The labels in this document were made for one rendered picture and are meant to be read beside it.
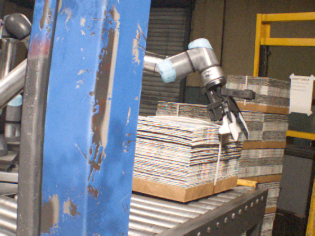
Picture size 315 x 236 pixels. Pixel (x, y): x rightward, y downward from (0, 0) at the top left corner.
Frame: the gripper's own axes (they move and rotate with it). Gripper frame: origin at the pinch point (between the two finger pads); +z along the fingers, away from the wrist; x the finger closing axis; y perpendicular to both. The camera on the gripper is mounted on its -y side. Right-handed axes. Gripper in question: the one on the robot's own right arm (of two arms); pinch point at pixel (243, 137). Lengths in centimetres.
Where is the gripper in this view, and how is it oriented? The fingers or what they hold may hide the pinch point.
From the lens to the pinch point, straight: 151.7
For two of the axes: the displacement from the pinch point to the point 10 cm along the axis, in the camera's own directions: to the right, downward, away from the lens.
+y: -7.9, 4.0, 4.6
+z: 3.5, 9.2, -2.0
